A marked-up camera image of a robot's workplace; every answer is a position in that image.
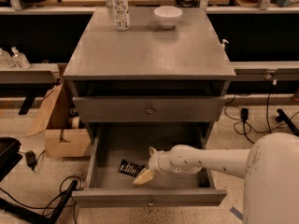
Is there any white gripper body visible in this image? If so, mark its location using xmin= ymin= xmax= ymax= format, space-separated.
xmin=149 ymin=151 xmax=172 ymax=175

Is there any black rxbar chocolate wrapper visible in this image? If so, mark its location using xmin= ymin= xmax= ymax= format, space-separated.
xmin=119 ymin=160 xmax=145 ymax=177

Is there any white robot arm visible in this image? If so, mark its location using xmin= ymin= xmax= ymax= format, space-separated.
xmin=134 ymin=133 xmax=299 ymax=224

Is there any open grey middle drawer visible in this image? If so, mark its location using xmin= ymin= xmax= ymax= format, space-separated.
xmin=73 ymin=123 xmax=226 ymax=208

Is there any closed grey top drawer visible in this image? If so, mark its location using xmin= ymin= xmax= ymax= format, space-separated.
xmin=73 ymin=96 xmax=225 ymax=122

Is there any grey wooden drawer cabinet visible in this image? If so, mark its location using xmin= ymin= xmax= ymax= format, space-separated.
xmin=64 ymin=7 xmax=235 ymax=133

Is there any open brown cardboard box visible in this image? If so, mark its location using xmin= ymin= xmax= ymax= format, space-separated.
xmin=25 ymin=63 xmax=93 ymax=159

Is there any black power adapter right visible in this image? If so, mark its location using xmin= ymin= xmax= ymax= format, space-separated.
xmin=240 ymin=108 xmax=249 ymax=121

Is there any black power adapter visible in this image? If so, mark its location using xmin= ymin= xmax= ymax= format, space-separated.
xmin=240 ymin=108 xmax=249 ymax=121
xmin=25 ymin=150 xmax=36 ymax=170

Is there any black power adapter left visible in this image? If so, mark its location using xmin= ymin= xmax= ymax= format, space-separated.
xmin=25 ymin=150 xmax=36 ymax=170

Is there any small white pump dispenser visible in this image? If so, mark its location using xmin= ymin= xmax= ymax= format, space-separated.
xmin=221 ymin=39 xmax=229 ymax=50

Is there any white ceramic bowl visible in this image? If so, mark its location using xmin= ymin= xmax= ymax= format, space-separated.
xmin=154 ymin=6 xmax=182 ymax=29

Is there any black bin on left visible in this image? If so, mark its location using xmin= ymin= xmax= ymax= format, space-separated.
xmin=0 ymin=137 xmax=22 ymax=181

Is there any clear plastic water bottle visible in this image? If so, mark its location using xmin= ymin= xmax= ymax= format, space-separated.
xmin=112 ymin=0 xmax=130 ymax=31

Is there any clear sanitizer pump bottle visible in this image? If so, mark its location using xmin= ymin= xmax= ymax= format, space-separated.
xmin=11 ymin=47 xmax=31 ymax=69

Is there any black cable on floor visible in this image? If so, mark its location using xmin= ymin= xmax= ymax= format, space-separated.
xmin=223 ymin=77 xmax=299 ymax=145

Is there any black stand leg with cables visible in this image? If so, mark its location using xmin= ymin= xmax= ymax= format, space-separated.
xmin=0 ymin=180 xmax=78 ymax=224

